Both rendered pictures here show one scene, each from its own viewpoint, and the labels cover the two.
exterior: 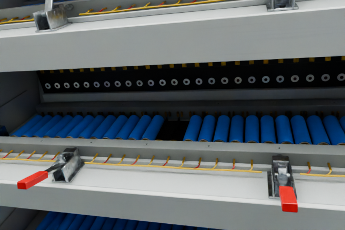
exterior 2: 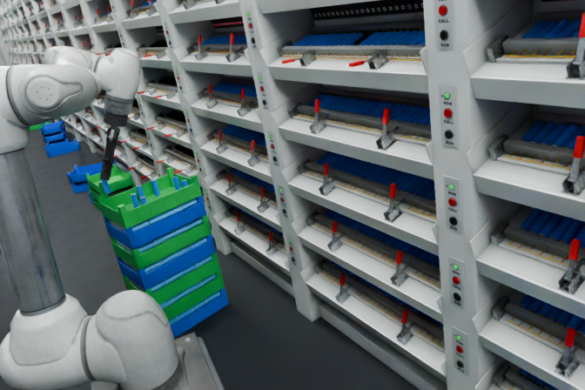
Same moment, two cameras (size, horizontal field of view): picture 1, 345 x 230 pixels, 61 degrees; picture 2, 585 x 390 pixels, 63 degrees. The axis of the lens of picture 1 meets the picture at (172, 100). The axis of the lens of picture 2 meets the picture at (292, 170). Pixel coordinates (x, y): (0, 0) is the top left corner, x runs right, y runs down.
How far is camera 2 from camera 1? 94 cm
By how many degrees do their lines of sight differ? 43
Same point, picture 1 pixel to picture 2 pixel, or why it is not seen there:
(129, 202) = (326, 74)
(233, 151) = (368, 49)
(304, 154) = (393, 50)
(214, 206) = (351, 74)
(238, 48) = not seen: outside the picture
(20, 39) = not seen: outside the picture
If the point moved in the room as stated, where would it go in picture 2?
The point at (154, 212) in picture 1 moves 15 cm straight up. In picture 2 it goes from (334, 79) to (326, 16)
